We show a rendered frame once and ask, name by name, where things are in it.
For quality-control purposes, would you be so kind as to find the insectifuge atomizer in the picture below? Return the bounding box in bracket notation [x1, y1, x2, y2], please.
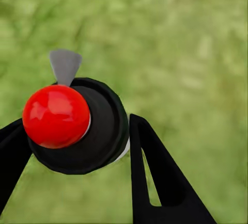
[22, 49, 130, 174]

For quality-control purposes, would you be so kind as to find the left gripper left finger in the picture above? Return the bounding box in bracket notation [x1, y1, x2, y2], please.
[0, 118, 32, 215]

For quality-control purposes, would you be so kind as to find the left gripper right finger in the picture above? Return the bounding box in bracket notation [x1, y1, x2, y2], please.
[129, 114, 217, 224]

